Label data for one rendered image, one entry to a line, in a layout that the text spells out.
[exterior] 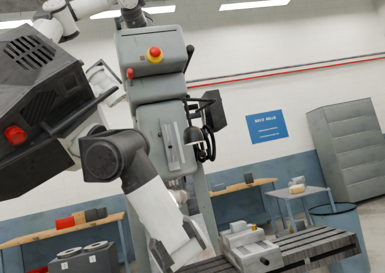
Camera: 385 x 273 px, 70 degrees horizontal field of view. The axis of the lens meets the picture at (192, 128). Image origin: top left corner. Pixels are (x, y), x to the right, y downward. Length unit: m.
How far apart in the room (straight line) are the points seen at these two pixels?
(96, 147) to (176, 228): 0.25
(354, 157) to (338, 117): 0.85
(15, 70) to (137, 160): 0.30
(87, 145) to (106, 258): 0.62
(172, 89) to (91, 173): 0.59
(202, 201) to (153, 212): 0.96
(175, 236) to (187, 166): 0.48
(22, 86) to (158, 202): 0.36
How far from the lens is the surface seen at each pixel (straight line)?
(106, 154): 0.59
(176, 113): 1.12
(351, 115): 6.39
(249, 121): 5.95
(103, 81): 0.83
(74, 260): 1.18
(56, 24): 1.10
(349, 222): 3.19
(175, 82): 1.12
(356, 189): 6.20
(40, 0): 3.84
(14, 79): 0.64
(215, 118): 1.46
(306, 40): 7.34
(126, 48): 1.06
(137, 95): 1.09
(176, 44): 1.08
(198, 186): 1.57
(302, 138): 6.45
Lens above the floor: 1.32
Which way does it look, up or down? 9 degrees up
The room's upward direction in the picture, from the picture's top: 13 degrees counter-clockwise
